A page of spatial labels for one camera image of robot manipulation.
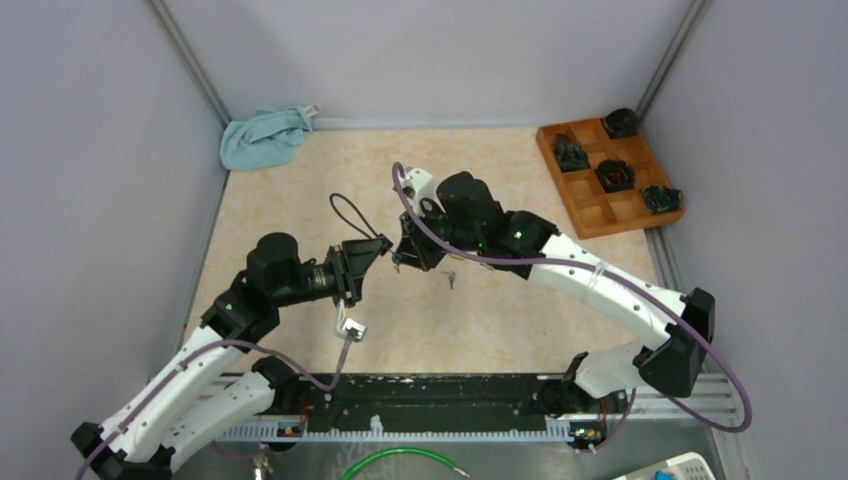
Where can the dark rosette right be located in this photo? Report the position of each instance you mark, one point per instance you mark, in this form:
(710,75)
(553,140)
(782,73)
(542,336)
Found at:
(659,199)

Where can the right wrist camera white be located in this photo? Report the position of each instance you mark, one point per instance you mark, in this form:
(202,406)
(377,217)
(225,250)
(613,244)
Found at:
(418,185)

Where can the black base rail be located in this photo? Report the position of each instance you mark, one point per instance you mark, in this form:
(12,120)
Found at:
(435,404)

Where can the dark rosette top corner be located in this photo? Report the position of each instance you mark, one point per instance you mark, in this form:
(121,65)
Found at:
(621,123)

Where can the dark rosette upper left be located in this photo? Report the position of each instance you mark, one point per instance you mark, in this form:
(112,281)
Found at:
(569,155)

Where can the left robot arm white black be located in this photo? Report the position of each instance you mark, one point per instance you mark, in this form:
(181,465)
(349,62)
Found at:
(221,375)

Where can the small silver keys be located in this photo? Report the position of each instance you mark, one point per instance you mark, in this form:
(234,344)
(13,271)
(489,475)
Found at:
(451,278)

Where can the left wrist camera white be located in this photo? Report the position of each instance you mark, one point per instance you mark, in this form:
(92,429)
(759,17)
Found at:
(346,327)

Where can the wooden compartment tray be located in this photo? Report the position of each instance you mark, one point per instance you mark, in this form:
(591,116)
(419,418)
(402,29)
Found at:
(593,211)

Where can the light blue cloth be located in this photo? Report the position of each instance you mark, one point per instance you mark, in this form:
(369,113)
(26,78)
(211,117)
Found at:
(270,138)

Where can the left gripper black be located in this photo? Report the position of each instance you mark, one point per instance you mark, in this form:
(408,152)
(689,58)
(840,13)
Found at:
(351,264)

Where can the dark rosette centre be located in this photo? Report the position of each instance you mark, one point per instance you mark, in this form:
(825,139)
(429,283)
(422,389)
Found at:
(615,175)

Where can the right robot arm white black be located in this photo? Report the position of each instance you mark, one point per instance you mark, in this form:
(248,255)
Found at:
(672,330)

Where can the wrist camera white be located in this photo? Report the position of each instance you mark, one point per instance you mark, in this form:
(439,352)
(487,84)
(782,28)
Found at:
(346,327)
(418,185)

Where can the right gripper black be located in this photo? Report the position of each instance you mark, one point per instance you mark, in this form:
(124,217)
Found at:
(413,248)

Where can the white basket corner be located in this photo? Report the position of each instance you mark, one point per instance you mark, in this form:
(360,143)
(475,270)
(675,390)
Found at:
(687,466)

